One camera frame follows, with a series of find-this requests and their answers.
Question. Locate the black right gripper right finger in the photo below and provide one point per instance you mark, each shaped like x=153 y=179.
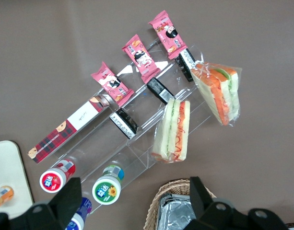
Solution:
x=204 y=206

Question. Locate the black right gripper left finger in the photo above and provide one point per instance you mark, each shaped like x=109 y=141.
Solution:
x=62 y=206

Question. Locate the orange crust sandwich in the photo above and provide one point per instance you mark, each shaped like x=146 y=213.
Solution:
x=218 y=95

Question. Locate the white tray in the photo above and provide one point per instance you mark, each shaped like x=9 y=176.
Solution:
x=7 y=165

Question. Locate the cucumber and ketchup sandwich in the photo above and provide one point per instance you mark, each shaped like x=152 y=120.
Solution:
x=175 y=131

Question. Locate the blue gum bottle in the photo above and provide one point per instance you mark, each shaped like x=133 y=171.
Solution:
x=84 y=210

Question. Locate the red gum bottle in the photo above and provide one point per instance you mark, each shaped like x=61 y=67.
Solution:
x=53 y=179

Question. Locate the silver foil packets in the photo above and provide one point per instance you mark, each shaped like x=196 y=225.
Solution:
x=175 y=213

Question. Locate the green gum bottle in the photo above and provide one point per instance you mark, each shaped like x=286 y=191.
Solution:
x=106 y=190

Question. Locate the wicker basket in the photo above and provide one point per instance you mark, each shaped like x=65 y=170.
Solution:
x=152 y=208

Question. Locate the orange gum bottle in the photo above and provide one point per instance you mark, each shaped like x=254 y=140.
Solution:
x=3 y=197

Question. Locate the clear acrylic display stand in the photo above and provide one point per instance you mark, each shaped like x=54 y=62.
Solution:
x=108 y=148

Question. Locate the red plaid cookie box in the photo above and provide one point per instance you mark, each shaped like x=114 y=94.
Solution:
x=65 y=129

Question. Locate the black tissue pack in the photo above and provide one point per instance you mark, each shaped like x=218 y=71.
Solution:
x=124 y=123
x=160 y=89
x=185 y=64

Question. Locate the pink snack packet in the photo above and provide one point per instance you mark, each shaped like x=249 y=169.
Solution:
x=168 y=33
x=112 y=83
x=140 y=58

